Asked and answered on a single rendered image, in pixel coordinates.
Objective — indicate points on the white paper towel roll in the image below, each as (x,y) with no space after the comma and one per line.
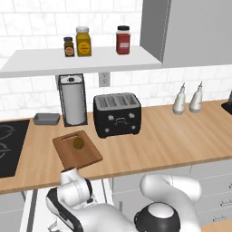
(73,102)

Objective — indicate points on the small brown spice jar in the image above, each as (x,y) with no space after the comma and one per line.
(69,48)

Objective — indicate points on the black four-slot toaster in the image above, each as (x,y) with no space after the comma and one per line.
(117,120)

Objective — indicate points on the white wall socket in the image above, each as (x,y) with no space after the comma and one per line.
(104,79)

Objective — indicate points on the grey drawer front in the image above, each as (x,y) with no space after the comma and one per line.
(211,169)
(216,211)
(216,188)

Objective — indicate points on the black paper towel holder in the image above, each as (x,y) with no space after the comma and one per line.
(61,99)

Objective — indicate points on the wooden cutting board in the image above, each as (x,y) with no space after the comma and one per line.
(81,155)

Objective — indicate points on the grey wall cupboard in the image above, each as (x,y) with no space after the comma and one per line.
(193,33)

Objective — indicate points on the black hob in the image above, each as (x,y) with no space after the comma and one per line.
(13,151)

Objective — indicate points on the white wall shelf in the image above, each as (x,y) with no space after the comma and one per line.
(75,62)

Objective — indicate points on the red spice jar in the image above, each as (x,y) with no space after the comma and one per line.
(123,42)

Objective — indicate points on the yellow spice jar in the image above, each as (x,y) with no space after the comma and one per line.
(83,43)

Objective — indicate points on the grey base cupboard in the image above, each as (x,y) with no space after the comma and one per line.
(10,211)

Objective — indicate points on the grey rectangular tray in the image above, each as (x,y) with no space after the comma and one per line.
(46,119)

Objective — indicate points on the grey cupboard door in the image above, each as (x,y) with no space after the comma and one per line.
(127,187)

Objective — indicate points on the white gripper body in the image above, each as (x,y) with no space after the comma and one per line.
(70,176)

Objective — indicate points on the black appliance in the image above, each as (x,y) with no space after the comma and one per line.
(228,105)

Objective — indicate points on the white spout bottle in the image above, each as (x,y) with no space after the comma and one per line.
(179,102)
(196,101)

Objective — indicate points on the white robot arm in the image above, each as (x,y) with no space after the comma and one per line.
(169,188)

